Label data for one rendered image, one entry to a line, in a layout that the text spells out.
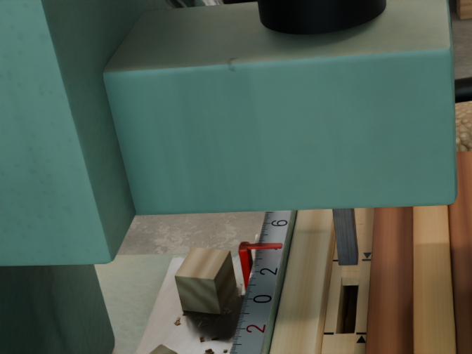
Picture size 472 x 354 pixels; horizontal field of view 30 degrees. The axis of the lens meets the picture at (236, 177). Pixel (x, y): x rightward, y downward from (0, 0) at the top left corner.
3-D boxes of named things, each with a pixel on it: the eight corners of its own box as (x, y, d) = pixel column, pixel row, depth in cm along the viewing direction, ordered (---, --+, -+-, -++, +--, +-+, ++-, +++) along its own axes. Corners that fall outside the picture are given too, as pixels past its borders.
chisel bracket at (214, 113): (459, 239, 36) (454, 46, 32) (133, 247, 39) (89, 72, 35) (452, 150, 42) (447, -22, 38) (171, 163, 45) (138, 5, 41)
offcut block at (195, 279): (199, 281, 67) (192, 246, 66) (237, 284, 66) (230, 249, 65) (181, 310, 65) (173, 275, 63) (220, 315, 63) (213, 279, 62)
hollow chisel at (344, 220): (357, 265, 41) (348, 174, 39) (338, 265, 41) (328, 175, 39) (358, 253, 42) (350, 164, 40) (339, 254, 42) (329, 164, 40)
